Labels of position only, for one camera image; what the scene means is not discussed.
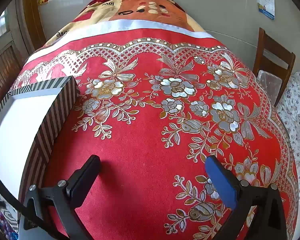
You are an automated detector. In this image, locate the wooden chair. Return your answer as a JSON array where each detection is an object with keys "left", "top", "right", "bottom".
[{"left": 252, "top": 27, "right": 296, "bottom": 107}]

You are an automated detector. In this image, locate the striped white box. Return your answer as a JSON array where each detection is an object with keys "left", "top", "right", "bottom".
[{"left": 0, "top": 76, "right": 81, "bottom": 240}]

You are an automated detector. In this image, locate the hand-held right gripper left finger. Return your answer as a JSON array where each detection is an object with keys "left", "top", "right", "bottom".
[{"left": 23, "top": 155, "right": 102, "bottom": 240}]

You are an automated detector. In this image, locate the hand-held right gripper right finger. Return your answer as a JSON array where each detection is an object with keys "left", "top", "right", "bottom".
[{"left": 205, "top": 155, "right": 294, "bottom": 240}]

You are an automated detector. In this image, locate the printed blanket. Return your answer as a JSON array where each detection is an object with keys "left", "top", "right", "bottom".
[{"left": 41, "top": 0, "right": 207, "bottom": 53}]

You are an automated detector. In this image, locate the wooden louvred door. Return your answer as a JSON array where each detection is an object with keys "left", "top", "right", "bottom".
[{"left": 0, "top": 40, "right": 23, "bottom": 117}]

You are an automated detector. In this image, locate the red floral tablecloth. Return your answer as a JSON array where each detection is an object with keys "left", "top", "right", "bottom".
[{"left": 9, "top": 27, "right": 299, "bottom": 240}]

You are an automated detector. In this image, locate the pink chair cushion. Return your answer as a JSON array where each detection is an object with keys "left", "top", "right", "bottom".
[{"left": 257, "top": 70, "right": 285, "bottom": 103}]

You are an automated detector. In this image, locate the wooden door frame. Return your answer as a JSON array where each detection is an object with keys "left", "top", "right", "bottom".
[{"left": 22, "top": 0, "right": 47, "bottom": 46}]

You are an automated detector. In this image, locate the window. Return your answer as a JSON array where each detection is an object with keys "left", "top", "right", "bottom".
[{"left": 0, "top": 7, "right": 15, "bottom": 55}]

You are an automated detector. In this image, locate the floral purple cloth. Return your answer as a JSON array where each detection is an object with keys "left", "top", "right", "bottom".
[{"left": 275, "top": 71, "right": 300, "bottom": 203}]

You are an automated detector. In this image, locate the black cable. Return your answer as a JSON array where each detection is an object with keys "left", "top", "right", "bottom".
[{"left": 0, "top": 162, "right": 63, "bottom": 240}]

